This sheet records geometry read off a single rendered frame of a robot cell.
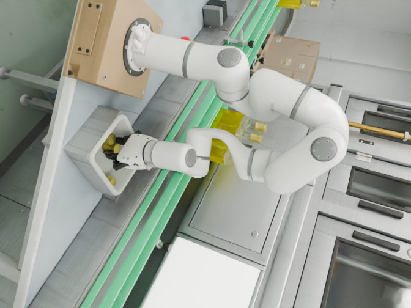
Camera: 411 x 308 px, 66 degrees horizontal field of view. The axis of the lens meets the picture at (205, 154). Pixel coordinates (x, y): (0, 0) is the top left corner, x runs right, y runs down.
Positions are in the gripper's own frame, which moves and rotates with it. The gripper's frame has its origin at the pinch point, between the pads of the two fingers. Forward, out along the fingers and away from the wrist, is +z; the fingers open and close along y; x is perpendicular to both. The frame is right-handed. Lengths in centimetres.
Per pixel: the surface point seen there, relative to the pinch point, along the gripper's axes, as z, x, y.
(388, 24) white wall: -14, -362, 593
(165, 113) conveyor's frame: -1.2, -8.7, 22.7
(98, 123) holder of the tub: -1.7, 10.8, 0.6
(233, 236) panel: -26, -44, -2
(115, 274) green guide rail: -7.1, -20.3, -30.8
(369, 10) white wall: 19, -328, 594
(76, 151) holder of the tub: -2.2, 11.1, -9.8
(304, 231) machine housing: -47, -53, 10
